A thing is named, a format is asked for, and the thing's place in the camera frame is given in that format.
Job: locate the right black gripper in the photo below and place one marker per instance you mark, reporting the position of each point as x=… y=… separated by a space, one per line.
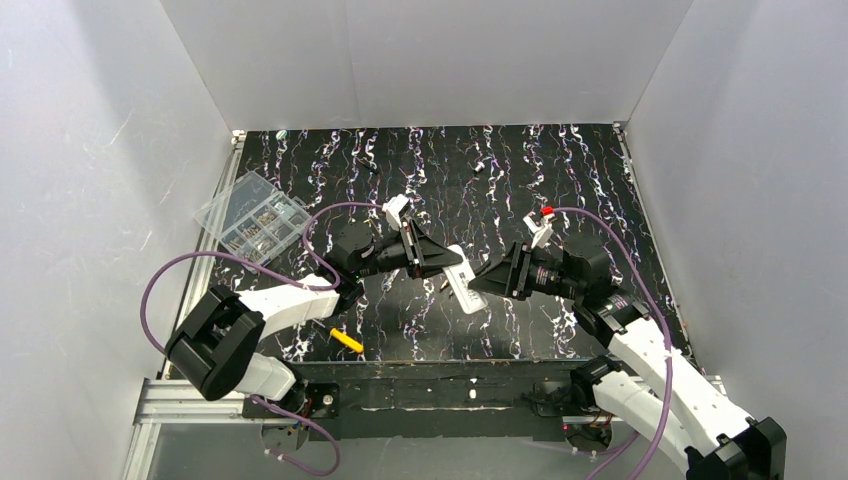
x=521 y=270

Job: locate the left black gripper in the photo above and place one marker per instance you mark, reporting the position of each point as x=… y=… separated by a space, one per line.
x=409 y=247

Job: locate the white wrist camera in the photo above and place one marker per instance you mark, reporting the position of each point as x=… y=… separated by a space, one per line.
x=540 y=225
x=394 y=210

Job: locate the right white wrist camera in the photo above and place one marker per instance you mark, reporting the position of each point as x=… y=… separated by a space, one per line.
x=540 y=225

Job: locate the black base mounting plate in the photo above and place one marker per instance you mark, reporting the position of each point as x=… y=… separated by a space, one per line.
x=459 y=399

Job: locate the clear plastic screw organizer box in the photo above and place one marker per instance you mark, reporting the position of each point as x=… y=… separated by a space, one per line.
x=253 y=219

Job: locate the white remote control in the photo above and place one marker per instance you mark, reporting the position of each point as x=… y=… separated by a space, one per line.
x=459 y=276

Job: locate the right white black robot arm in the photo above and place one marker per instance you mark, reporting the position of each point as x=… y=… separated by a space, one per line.
x=649 y=385

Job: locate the aluminium frame rail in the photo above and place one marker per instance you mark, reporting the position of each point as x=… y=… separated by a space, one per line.
x=344 y=177

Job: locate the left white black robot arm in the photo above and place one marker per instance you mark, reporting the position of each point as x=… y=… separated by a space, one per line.
x=216 y=346

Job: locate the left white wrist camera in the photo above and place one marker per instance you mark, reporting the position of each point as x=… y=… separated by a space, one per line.
x=394 y=210

